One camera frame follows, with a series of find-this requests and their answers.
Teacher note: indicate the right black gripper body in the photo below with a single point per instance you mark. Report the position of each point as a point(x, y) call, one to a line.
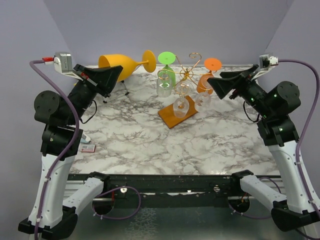
point(249, 90)

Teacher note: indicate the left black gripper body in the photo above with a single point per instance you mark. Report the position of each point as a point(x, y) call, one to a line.
point(80, 74)

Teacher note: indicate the gold wire wine glass rack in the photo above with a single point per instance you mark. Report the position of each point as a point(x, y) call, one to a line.
point(193, 97)

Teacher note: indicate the yellow-orange plastic wine glass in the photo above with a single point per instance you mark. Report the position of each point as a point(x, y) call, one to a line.
point(129, 65)

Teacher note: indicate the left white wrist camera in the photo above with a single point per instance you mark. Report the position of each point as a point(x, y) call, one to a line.
point(62, 62)

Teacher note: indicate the green plastic wine glass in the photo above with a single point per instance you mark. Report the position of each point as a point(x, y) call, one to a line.
point(167, 58)

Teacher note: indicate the yellow framed whiteboard stand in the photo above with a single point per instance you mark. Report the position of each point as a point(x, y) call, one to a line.
point(118, 92)

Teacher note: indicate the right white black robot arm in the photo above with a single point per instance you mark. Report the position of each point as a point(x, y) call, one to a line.
point(300, 205)

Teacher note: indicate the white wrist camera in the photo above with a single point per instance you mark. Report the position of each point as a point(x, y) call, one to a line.
point(62, 62)
point(267, 62)

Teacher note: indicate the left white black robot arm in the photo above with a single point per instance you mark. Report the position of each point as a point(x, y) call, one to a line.
point(54, 217)

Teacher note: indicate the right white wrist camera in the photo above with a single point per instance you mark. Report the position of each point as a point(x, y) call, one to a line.
point(267, 62)

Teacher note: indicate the orange plastic wine glass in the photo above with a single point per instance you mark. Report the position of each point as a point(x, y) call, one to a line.
point(212, 65)

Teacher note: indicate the small blue white object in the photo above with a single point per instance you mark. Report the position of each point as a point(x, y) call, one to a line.
point(85, 139)

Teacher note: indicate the black metal base rail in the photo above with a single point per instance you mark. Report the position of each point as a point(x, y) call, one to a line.
point(167, 191)

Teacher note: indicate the clear wine glass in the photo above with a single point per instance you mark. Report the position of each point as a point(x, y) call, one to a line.
point(164, 84)
point(181, 104)
point(202, 101)

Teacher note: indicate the small red white card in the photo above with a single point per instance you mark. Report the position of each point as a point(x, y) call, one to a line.
point(88, 148)

